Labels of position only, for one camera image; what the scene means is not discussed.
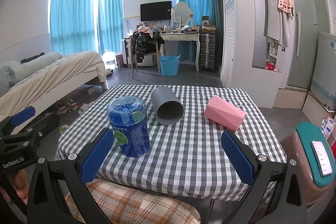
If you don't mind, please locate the bed with beige blanket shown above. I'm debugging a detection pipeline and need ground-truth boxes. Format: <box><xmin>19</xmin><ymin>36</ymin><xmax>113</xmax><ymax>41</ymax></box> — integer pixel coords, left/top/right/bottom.
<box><xmin>0</xmin><ymin>51</ymin><xmax>106</xmax><ymax>120</ymax></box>

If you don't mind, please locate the teal lidded brown bin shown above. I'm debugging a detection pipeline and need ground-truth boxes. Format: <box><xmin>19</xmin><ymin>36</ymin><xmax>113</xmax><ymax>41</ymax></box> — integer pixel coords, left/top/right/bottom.
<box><xmin>281</xmin><ymin>122</ymin><xmax>335</xmax><ymax>207</ymax></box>

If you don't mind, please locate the wooden chair with clothes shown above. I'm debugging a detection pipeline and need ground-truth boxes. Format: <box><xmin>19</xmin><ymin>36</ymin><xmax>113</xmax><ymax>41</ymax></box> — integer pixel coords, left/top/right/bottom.
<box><xmin>130</xmin><ymin>22</ymin><xmax>165</xmax><ymax>77</ymax></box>

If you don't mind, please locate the yellow-green slipper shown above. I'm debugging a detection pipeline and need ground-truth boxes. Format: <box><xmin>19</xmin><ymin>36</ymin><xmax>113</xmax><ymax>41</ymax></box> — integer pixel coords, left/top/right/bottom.
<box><xmin>59</xmin><ymin>124</ymin><xmax>69</xmax><ymax>135</ymax></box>

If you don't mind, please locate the grey checkered tablecloth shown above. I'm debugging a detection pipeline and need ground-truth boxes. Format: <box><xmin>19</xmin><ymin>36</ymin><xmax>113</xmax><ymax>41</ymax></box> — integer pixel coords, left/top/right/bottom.
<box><xmin>56</xmin><ymin>85</ymin><xmax>286</xmax><ymax>201</ymax></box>

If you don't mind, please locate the plaid seat cushion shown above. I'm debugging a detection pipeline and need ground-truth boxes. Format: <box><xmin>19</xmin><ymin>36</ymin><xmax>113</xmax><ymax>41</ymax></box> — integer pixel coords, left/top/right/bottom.
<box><xmin>64</xmin><ymin>177</ymin><xmax>202</xmax><ymax>224</ymax></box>

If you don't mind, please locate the grey cylindrical cup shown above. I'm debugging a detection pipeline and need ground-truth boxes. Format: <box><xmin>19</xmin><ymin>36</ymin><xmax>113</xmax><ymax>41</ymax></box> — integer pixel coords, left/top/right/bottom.
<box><xmin>151</xmin><ymin>86</ymin><xmax>184</xmax><ymax>125</ymax></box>

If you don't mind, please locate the white slipper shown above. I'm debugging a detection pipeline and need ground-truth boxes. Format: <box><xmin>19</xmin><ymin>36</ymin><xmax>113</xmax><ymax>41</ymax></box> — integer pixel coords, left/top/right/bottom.
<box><xmin>78</xmin><ymin>103</ymin><xmax>90</xmax><ymax>115</ymax></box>

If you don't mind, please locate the pink faceted cup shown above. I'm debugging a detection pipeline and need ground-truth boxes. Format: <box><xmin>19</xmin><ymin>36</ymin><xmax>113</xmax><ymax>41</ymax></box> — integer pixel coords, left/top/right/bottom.
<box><xmin>205</xmin><ymin>95</ymin><xmax>246</xmax><ymax>132</ymax></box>

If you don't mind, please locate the blue plastic basket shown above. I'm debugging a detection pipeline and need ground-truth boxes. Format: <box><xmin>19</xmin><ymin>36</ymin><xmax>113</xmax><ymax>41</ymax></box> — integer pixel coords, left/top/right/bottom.
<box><xmin>159</xmin><ymin>55</ymin><xmax>180</xmax><ymax>77</ymax></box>

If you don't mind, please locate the white vanity desk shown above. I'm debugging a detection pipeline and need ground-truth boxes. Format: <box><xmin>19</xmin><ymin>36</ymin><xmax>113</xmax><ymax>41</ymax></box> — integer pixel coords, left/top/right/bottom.
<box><xmin>161</xmin><ymin>33</ymin><xmax>201</xmax><ymax>72</ymax></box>

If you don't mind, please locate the black wall television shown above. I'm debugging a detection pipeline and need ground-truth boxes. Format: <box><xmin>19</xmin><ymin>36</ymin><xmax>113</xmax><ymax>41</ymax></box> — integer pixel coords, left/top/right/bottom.
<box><xmin>140</xmin><ymin>1</ymin><xmax>172</xmax><ymax>22</ymax></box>

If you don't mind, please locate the blue plastic bottle cup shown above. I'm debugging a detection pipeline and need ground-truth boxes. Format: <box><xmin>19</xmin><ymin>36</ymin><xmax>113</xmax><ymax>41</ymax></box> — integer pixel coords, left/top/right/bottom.
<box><xmin>106</xmin><ymin>96</ymin><xmax>151</xmax><ymax>157</ymax></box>

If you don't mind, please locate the blue window curtain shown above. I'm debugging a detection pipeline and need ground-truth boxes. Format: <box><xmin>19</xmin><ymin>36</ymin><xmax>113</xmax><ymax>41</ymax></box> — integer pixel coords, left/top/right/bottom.
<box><xmin>49</xmin><ymin>0</ymin><xmax>123</xmax><ymax>55</ymax></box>

